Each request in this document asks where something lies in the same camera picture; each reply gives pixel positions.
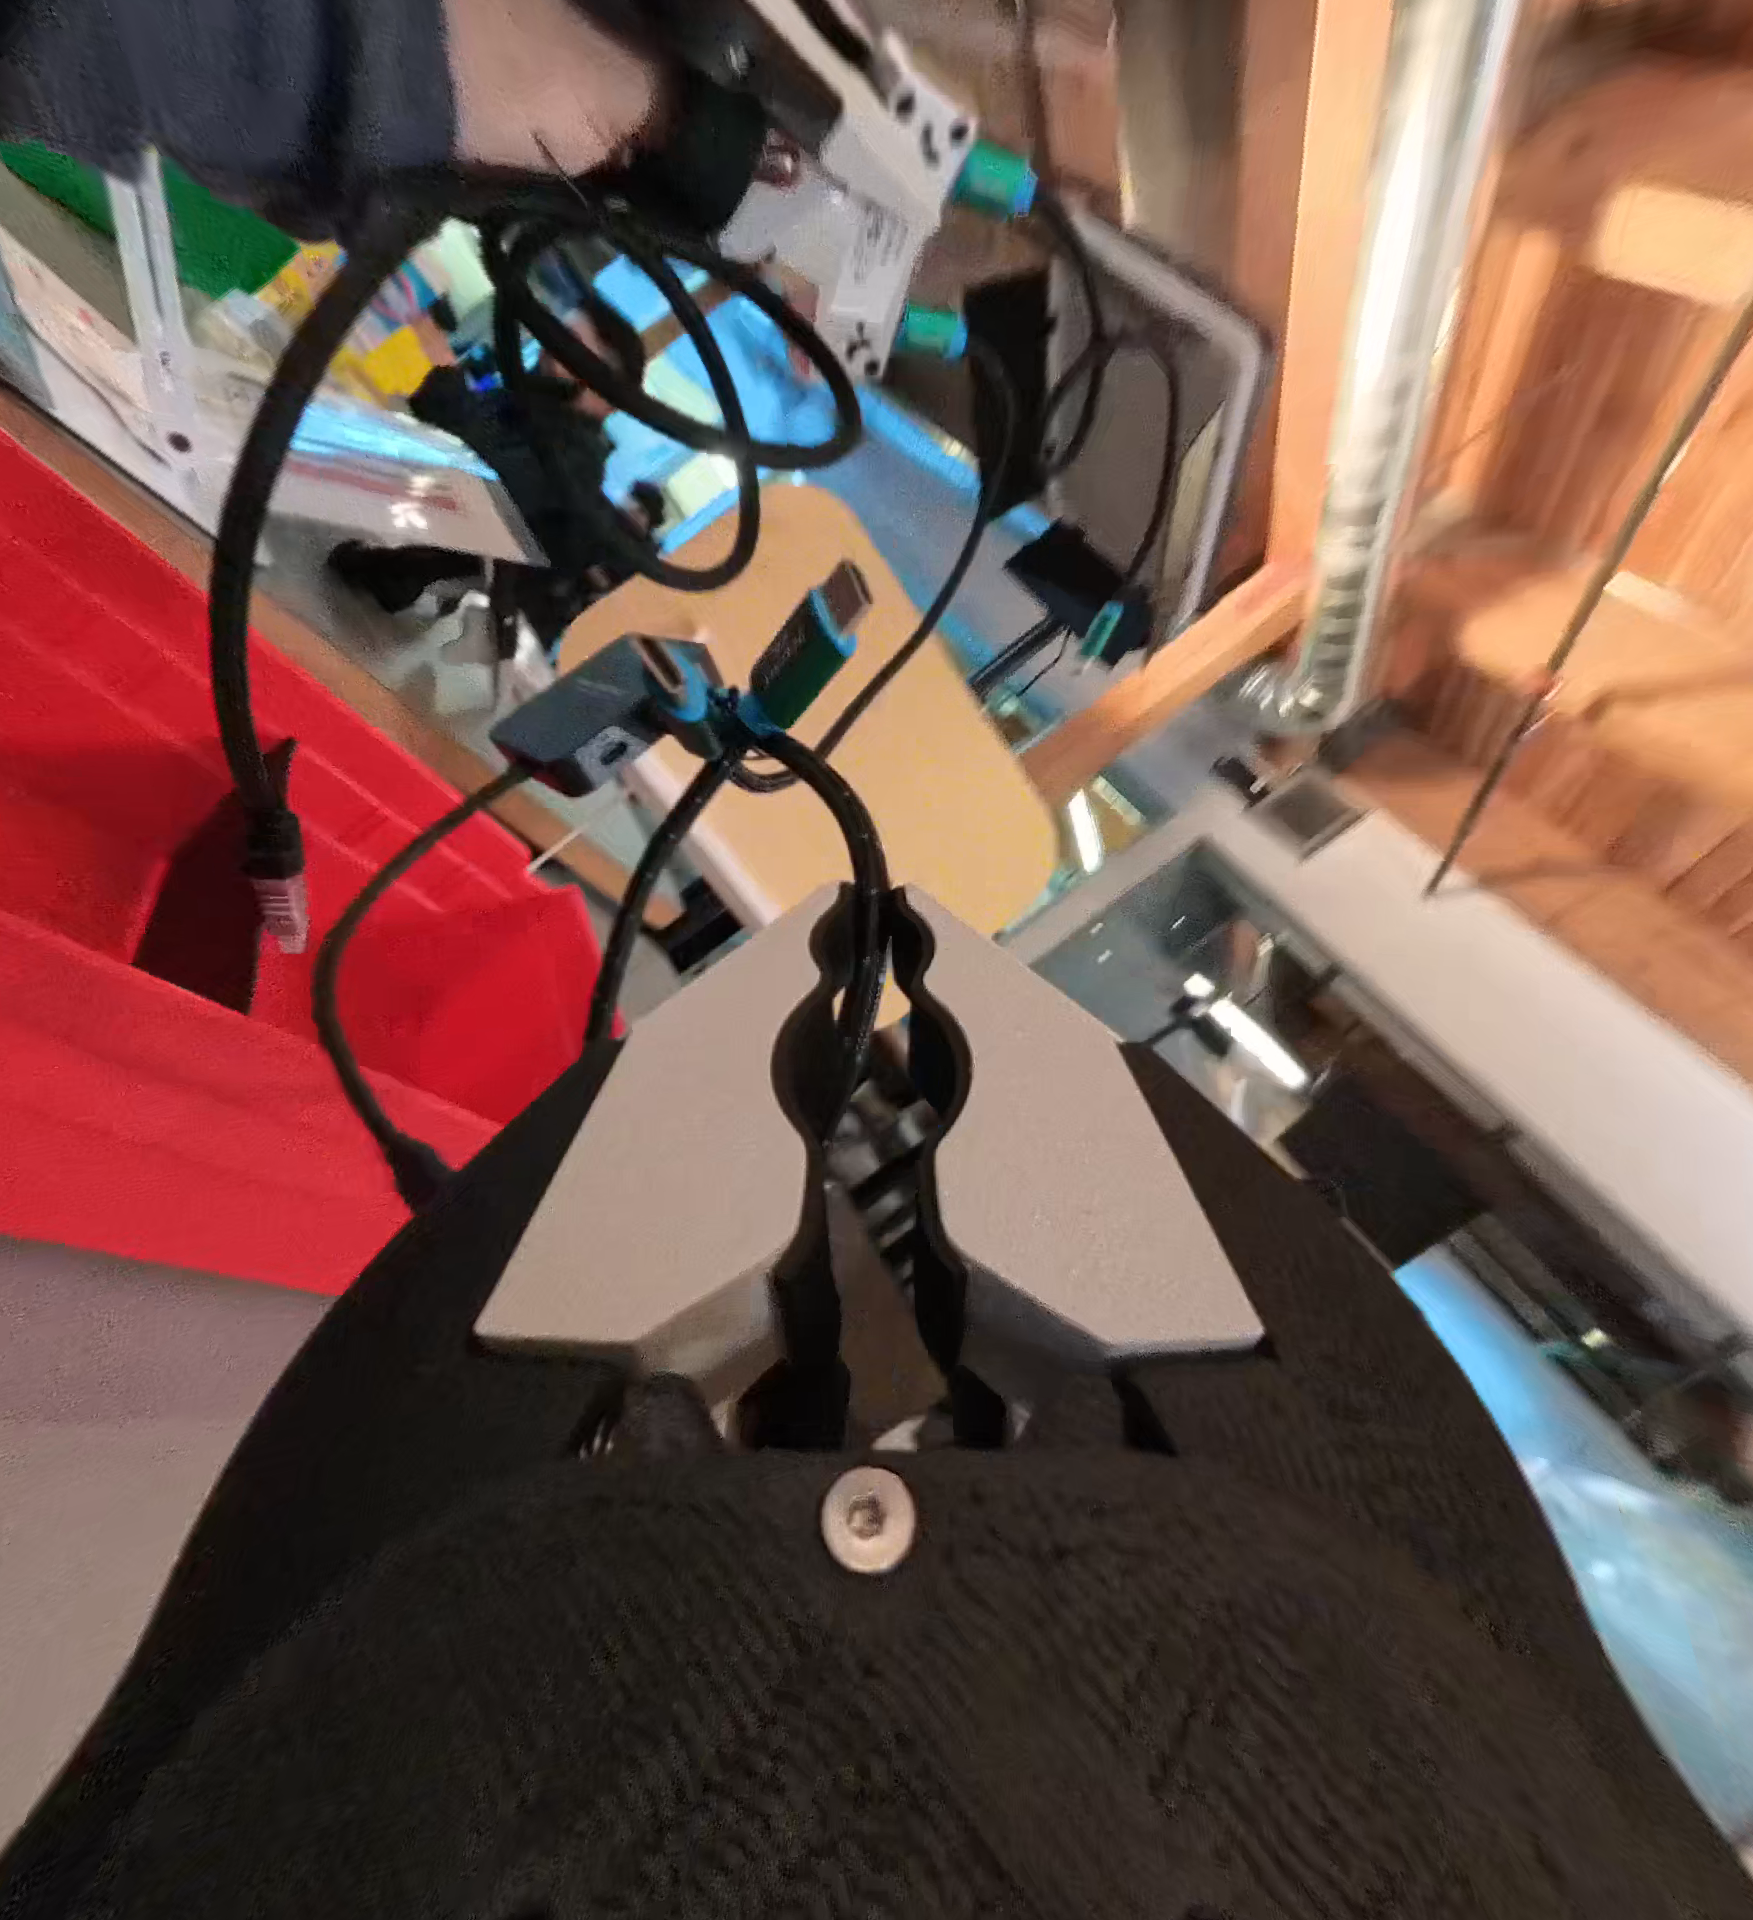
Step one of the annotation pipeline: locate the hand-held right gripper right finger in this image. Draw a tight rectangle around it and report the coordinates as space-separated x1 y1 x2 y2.
892 888 1265 1407

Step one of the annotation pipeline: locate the black hdmi cable green plug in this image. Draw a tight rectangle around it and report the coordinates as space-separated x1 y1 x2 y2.
591 563 894 1141

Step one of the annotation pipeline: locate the beige board with white rim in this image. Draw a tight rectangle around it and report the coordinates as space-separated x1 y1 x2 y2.
559 478 1066 939

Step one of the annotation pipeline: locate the person's left hand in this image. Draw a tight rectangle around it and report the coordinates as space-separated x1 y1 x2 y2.
449 0 667 173

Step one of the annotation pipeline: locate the red plastic bin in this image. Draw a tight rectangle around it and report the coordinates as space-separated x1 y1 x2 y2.
0 359 626 1299

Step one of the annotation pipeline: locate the black ethernet cable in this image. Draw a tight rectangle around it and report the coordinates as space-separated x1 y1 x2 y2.
208 180 594 957

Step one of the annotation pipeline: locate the person's left forearm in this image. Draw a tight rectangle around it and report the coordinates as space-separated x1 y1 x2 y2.
0 0 459 204

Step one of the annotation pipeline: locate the grey port hub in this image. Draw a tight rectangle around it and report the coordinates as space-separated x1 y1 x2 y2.
490 633 712 796

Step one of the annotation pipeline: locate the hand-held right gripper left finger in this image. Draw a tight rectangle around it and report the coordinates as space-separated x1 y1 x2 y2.
471 886 864 1403

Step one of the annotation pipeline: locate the black usb cable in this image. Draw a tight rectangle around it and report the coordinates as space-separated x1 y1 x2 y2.
486 217 865 595

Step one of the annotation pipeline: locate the silver ceiling duct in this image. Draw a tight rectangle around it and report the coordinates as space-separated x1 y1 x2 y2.
1273 0 1530 736

